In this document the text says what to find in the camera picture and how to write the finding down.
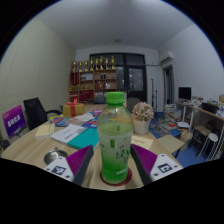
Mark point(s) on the grey-green armchair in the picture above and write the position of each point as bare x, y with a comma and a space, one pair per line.
134, 103

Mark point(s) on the white air conditioner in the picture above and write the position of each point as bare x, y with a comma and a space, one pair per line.
166, 56

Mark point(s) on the black framed glass door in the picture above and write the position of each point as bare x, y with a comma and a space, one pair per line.
135, 78

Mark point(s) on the yellow gift box, red ribbon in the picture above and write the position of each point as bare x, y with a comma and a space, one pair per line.
73, 110

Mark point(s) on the black office chair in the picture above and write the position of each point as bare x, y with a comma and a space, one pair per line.
35, 111

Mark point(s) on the small wooden table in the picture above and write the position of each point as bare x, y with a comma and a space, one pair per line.
170, 143

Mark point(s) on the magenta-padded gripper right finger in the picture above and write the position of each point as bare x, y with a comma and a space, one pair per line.
165, 166

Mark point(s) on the brown wooden stool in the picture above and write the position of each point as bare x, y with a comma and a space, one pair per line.
201, 129

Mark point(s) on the white booklet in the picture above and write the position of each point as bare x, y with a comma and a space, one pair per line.
68, 132

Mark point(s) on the colourful magazine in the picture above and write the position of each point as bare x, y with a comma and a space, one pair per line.
90, 124

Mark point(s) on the teal book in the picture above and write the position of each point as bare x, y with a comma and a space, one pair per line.
85, 138

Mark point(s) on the beige book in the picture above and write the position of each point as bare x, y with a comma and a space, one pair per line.
141, 142

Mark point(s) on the pink box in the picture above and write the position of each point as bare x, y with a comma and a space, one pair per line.
97, 112

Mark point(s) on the black case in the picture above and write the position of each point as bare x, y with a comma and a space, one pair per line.
210, 107

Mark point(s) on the pile of books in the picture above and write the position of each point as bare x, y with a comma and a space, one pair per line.
171, 115

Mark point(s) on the potted pink flowers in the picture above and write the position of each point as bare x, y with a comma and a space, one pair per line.
142, 115

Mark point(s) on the purple sign board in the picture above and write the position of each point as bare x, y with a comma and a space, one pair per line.
14, 120

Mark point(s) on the black computer monitor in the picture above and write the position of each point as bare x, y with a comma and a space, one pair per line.
185, 93

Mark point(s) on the wooden shelf unit with trophies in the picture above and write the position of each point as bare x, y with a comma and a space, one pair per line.
93, 83

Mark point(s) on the cream notebook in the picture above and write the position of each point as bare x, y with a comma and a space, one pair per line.
45, 130

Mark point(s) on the long wooden wall desk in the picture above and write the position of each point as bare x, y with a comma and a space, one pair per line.
200, 111

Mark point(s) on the green drink bottle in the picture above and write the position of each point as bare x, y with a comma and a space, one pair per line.
115, 140

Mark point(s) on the flat round red coaster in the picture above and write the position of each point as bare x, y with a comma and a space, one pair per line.
129, 177

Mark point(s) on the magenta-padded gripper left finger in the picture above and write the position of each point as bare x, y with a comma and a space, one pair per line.
60, 168

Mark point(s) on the small steel cup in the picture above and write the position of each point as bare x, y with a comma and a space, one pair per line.
55, 155

